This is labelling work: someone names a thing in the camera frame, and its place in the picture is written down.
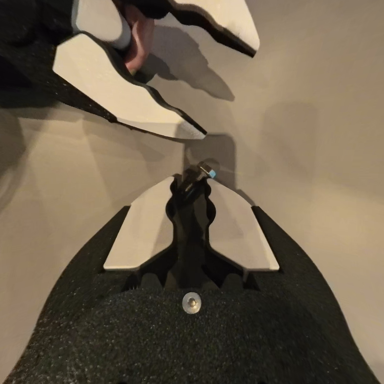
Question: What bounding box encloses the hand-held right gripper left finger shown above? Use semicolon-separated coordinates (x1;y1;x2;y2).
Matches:
103;176;180;270

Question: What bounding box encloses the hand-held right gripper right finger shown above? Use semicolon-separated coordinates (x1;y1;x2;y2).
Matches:
205;178;280;273

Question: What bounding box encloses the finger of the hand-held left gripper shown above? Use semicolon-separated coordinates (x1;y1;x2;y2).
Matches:
169;0;260;58
52;32;208;141

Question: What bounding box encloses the person's left hand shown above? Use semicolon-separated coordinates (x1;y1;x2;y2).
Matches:
124;7;155;75

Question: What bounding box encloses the silver hex bolt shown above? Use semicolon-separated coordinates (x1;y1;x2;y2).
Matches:
180;163;217;197

